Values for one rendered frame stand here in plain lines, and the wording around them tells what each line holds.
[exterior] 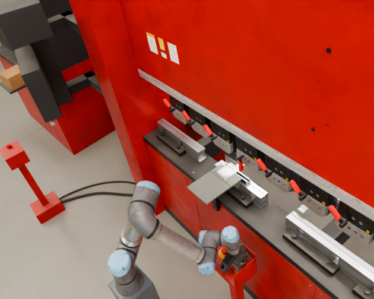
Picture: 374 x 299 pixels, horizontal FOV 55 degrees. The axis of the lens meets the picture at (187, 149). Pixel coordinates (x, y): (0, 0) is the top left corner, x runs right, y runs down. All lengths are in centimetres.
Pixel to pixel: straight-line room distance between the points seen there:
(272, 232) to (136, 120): 126
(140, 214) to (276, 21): 91
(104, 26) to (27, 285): 214
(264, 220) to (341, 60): 110
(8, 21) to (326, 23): 170
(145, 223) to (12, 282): 207
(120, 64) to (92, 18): 34
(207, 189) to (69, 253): 167
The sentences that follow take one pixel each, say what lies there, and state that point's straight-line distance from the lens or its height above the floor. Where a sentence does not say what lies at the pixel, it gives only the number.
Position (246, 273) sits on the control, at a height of 74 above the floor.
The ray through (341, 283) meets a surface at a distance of 191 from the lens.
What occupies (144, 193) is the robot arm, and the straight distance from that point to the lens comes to 161.
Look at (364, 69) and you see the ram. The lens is 120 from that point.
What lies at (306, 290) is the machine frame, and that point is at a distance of 205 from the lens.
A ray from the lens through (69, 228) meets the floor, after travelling 356.
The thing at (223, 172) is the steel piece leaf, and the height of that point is 100.
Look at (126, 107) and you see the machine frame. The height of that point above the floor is 117.
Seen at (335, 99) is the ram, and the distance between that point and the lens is 131.
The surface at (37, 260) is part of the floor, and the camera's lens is 348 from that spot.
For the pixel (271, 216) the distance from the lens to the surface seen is 208.
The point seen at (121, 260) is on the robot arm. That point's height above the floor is 100.
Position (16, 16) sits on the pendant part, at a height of 191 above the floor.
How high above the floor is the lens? 252
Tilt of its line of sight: 40 degrees down
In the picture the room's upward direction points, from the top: 12 degrees counter-clockwise
